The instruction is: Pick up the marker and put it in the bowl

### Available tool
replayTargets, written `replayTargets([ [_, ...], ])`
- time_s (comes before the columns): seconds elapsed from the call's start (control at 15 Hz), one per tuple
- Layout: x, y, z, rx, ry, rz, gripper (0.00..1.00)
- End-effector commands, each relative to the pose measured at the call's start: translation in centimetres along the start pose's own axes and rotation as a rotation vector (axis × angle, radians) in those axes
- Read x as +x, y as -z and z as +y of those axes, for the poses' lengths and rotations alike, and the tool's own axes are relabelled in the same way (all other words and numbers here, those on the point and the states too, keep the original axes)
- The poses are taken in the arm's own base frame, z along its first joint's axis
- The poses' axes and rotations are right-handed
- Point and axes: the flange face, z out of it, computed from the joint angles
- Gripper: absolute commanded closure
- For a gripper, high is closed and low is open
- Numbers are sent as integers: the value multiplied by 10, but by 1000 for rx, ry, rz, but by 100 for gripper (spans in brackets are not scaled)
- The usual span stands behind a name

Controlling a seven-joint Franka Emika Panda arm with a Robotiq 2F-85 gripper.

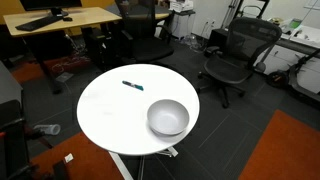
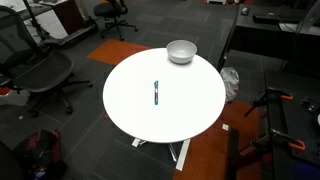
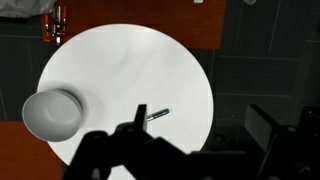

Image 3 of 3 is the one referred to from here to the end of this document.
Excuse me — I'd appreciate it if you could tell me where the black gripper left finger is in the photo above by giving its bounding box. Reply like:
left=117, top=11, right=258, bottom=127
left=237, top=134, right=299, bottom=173
left=134, top=104, right=147, bottom=131

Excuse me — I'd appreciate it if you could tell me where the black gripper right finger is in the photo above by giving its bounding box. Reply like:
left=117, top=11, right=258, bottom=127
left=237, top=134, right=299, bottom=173
left=244, top=104, right=280, bottom=152

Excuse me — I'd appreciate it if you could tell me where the teal capped marker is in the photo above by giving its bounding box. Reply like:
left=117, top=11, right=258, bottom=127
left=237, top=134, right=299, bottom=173
left=147, top=109, right=170, bottom=122

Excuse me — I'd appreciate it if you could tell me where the white ceramic bowl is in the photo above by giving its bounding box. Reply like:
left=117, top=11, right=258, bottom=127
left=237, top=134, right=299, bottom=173
left=22, top=89, right=83, bottom=142

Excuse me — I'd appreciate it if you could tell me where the round white table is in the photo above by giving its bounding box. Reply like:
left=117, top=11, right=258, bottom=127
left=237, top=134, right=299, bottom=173
left=37, top=24, right=214, bottom=164

